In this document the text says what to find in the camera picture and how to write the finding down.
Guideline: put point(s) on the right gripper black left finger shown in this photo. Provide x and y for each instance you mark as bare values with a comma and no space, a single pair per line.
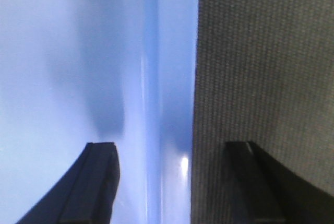
85,193

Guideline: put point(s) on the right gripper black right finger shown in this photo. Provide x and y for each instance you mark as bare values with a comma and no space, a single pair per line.
262,190

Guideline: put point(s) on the blue plastic tray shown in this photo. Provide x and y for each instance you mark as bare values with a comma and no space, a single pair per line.
81,71

